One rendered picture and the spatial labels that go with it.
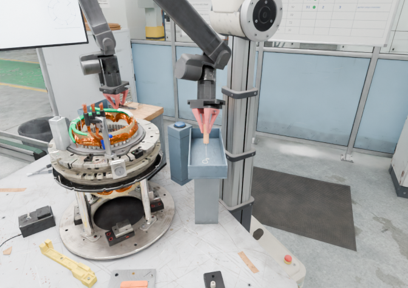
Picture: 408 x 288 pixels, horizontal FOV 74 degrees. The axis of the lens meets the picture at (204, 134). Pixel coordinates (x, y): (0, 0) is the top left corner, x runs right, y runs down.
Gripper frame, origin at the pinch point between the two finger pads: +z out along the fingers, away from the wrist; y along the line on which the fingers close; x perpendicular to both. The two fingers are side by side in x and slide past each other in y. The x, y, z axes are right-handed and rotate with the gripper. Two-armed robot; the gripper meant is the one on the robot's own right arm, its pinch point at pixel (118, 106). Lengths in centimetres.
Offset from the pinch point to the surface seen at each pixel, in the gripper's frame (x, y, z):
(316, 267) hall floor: 86, -49, 114
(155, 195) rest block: 23.7, 15.4, 25.5
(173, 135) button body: 22.7, -1.9, 9.7
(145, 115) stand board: 10.6, -2.2, 3.2
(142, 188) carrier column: 27.5, 25.5, 13.0
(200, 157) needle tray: 40.9, 12.0, 7.1
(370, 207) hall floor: 122, -124, 118
